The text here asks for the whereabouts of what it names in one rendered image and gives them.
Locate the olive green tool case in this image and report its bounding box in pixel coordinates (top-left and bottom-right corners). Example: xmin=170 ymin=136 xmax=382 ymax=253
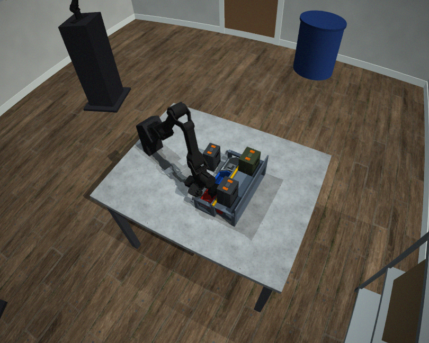
xmin=238 ymin=147 xmax=261 ymax=176

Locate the blue open bin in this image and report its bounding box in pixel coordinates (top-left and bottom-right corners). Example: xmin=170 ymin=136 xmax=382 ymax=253
xmin=215 ymin=171 xmax=231 ymax=184

